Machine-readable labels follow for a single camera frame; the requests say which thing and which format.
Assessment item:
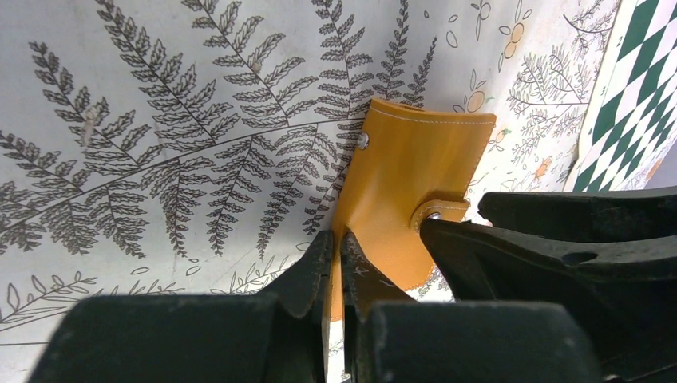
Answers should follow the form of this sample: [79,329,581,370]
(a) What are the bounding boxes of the floral patterned table mat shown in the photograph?
[1,1,620,382]

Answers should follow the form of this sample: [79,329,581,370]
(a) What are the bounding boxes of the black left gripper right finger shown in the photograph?
[340,233,602,382]

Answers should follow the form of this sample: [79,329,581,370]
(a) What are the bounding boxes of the orange leather card holder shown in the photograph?
[331,98,497,291]

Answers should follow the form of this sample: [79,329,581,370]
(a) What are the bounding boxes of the green white chessboard mat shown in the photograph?
[564,0,676,192]

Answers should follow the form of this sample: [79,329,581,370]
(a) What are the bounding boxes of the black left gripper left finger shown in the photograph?
[29,231,334,382]

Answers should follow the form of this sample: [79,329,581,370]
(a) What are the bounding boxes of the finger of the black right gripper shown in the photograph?
[478,186,676,243]
[420,219,676,381]

